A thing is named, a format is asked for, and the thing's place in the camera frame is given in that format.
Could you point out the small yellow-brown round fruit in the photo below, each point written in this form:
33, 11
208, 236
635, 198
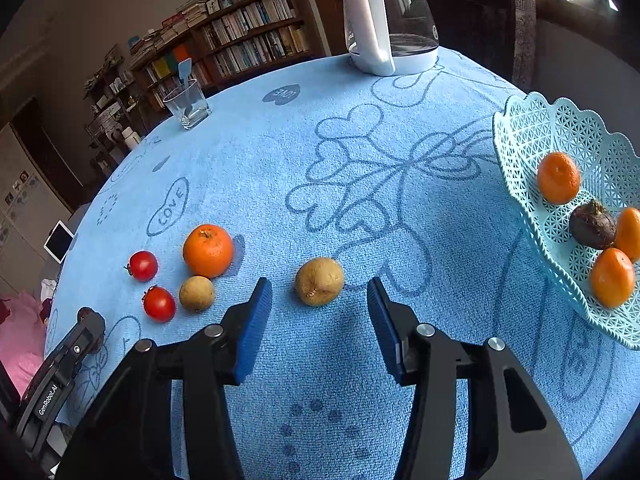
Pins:
196, 294

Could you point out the dark wooden chair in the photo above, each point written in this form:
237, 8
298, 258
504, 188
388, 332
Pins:
475, 25

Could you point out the large brown round fruit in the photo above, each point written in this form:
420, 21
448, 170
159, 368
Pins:
319, 281

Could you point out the red tomato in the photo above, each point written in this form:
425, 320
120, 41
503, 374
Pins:
160, 303
142, 265

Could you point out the wooden bookshelf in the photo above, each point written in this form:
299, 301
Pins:
260, 35

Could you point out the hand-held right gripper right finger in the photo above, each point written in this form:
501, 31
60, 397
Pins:
385, 325

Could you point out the blue printed table towel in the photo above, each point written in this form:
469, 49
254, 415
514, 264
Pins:
325, 185

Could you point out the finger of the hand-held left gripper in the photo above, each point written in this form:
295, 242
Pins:
87, 335

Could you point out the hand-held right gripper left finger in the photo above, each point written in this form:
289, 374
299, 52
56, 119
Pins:
255, 330

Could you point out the white patterned curtain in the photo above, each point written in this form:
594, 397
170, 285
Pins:
524, 35

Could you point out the rows of books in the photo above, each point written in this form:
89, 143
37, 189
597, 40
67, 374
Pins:
245, 20

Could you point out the white tablet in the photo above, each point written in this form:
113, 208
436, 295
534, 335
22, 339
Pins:
59, 242

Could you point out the large smooth orange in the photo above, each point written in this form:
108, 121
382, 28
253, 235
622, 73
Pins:
611, 277

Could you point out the white bottle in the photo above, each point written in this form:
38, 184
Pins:
131, 138

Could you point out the light blue lattice basket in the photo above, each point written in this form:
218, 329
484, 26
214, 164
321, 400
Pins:
520, 130

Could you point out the clear drinking glass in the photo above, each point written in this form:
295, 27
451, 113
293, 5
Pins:
187, 110

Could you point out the large bumpy orange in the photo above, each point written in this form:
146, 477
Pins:
558, 178

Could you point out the light blue stirrer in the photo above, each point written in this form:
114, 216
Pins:
184, 67

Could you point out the pink cloth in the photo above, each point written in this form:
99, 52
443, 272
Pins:
20, 335

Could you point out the cluttered storage rack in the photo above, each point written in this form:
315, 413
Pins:
110, 100

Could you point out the brown wooden door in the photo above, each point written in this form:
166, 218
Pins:
325, 10

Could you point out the bumpy orange with green stem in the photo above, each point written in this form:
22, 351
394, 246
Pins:
208, 252

